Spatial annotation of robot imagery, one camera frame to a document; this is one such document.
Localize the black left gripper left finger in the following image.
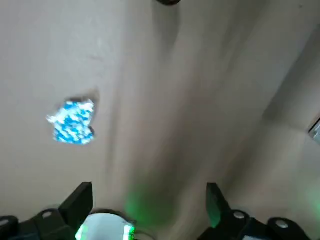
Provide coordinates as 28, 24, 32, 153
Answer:
0, 181, 94, 240

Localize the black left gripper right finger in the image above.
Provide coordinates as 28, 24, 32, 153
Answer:
197, 182, 320, 240

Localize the silver aluminium medicine box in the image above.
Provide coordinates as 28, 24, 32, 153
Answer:
307, 114, 320, 146

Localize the blue white capsule bag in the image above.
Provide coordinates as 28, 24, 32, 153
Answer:
46, 98, 96, 145

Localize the brown bottle orange cap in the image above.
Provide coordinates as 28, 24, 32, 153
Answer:
155, 0, 183, 6

